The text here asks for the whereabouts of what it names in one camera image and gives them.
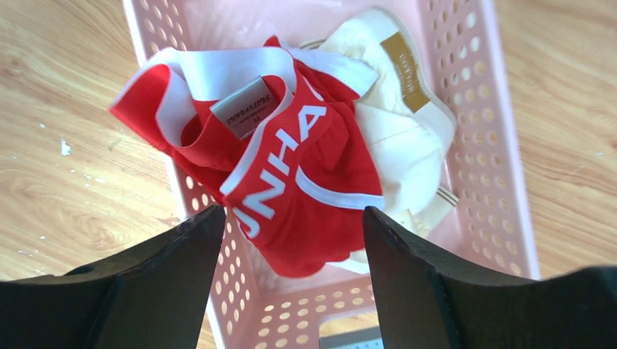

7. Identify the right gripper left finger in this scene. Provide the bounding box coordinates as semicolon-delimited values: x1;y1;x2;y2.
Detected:
1;205;226;348

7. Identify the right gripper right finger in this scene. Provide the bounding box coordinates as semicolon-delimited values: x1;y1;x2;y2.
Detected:
363;207;616;348

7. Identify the cream underwear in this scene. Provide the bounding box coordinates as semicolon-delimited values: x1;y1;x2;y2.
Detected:
298;7;459;276

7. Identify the red underwear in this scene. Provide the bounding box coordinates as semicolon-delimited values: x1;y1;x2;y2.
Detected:
110;37;384;278

